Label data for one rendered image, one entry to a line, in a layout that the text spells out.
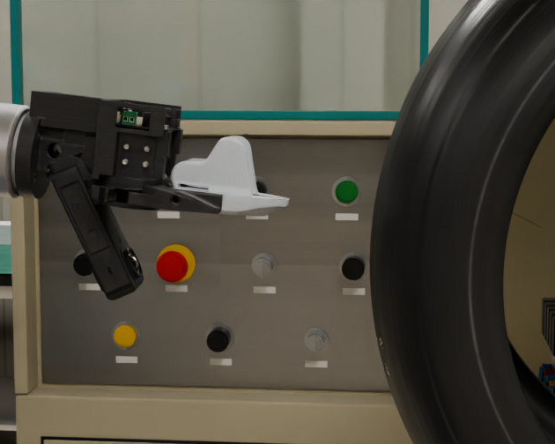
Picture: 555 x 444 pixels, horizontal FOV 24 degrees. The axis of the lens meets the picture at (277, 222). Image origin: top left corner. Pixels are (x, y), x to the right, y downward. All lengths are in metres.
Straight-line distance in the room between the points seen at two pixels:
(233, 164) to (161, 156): 0.06
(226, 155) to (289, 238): 0.73
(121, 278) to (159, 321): 0.73
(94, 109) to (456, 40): 0.29
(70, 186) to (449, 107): 0.31
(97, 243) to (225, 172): 0.12
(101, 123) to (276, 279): 0.76
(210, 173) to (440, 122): 0.20
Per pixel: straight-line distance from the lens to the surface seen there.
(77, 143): 1.03
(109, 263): 1.02
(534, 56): 0.88
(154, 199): 0.98
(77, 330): 1.79
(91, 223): 1.02
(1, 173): 1.02
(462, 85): 0.90
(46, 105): 1.03
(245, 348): 1.74
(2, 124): 1.02
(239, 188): 0.99
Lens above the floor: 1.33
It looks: 7 degrees down
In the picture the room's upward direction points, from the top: straight up
